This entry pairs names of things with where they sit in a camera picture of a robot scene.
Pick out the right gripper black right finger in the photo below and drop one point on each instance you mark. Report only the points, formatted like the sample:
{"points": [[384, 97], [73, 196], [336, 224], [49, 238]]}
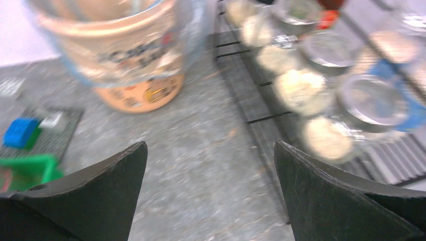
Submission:
{"points": [[328, 203]]}

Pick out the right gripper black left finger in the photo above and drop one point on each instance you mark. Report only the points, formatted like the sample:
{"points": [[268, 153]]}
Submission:
{"points": [[95, 203]]}

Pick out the glass rice jar front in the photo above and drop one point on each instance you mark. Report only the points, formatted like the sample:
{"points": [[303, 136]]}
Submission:
{"points": [[364, 109]]}

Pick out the tall bead jar silver lid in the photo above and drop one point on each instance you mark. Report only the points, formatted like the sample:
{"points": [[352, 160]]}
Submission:
{"points": [[416, 109]]}

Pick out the round glass rice jar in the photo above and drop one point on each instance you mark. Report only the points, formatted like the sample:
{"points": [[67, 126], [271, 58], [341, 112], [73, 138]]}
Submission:
{"points": [[291, 19]]}

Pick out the black-lid shaker jar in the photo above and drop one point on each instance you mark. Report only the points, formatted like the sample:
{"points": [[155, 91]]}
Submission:
{"points": [[238, 11], [257, 31]]}

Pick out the grey lego baseplate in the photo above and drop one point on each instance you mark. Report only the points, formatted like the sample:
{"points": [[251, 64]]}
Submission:
{"points": [[51, 142]]}

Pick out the green plastic tray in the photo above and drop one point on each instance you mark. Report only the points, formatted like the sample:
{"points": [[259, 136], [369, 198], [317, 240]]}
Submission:
{"points": [[23, 172]]}

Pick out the blue lego brick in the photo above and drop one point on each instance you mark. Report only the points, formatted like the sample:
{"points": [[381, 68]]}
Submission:
{"points": [[22, 133]]}

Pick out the grey lego tower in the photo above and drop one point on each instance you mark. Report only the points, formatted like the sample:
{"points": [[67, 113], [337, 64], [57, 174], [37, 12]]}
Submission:
{"points": [[14, 88]]}

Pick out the tan capybara trash bin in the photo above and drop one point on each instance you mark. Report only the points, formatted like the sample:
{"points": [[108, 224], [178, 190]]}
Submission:
{"points": [[133, 54]]}

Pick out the black wire rack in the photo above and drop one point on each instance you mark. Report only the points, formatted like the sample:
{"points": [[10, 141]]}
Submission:
{"points": [[401, 163]]}

